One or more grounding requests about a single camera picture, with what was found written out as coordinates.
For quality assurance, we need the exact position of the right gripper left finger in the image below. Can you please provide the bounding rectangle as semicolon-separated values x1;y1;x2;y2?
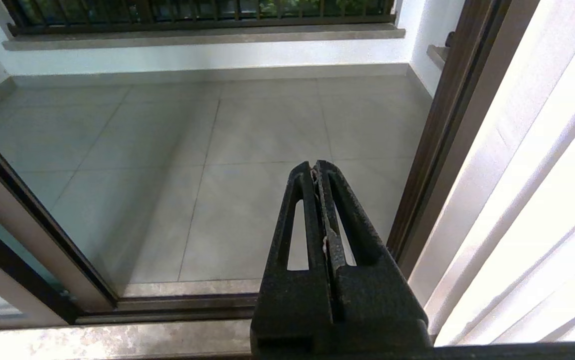
250;161;336;357

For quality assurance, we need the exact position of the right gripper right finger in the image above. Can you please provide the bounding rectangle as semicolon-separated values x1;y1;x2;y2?
315;160;431;351

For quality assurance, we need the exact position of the sliding glass door brown frame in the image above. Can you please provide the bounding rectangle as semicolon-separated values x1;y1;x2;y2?
0;117;118;313

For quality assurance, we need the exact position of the short brown stone sill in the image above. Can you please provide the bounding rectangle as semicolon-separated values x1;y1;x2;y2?
426;44;451;71

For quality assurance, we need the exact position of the long brown stone sill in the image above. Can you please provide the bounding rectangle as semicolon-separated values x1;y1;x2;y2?
2;27;407;52

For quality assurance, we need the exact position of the black balcony railing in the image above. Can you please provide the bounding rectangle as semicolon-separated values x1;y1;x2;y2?
2;0;398;37

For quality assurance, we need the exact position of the fixed glass panel brown frame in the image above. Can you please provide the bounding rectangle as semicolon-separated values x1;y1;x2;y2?
0;210;81;326

